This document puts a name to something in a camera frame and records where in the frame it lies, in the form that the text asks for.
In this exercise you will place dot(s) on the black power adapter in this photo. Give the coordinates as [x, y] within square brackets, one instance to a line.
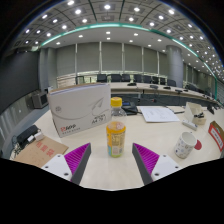
[26, 134]

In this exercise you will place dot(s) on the white desk organizer box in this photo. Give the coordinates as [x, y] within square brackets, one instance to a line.
[192, 109]

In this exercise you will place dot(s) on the black desk phone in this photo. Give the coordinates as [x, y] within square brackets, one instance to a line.
[129, 108]

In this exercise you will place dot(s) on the white printed paper sheet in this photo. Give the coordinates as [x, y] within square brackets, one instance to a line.
[157, 114]

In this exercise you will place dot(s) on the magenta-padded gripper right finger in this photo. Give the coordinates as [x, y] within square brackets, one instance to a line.
[146, 157]

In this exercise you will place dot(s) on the row of black office chairs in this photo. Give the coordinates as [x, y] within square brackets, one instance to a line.
[116, 78]

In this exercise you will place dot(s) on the yellow-capped orange drink bottle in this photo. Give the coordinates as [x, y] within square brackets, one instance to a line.
[116, 136]

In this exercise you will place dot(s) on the long curved conference desk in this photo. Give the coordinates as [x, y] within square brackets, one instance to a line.
[160, 96]

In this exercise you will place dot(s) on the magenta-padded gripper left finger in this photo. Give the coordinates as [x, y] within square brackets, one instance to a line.
[77, 156]

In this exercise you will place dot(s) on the group of ceiling lights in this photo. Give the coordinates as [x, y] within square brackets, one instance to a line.
[106, 6]

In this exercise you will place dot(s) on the brown envelope red print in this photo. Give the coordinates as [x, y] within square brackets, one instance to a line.
[40, 151]

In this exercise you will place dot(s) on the small white charger block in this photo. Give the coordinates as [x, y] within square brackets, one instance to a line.
[39, 136]

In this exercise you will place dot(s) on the white copy paper box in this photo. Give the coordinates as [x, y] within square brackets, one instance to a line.
[78, 108]

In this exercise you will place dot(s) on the red and brown cardboard box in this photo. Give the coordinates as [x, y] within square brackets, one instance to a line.
[216, 135]

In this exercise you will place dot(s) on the grey monitor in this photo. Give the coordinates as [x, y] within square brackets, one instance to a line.
[40, 99]

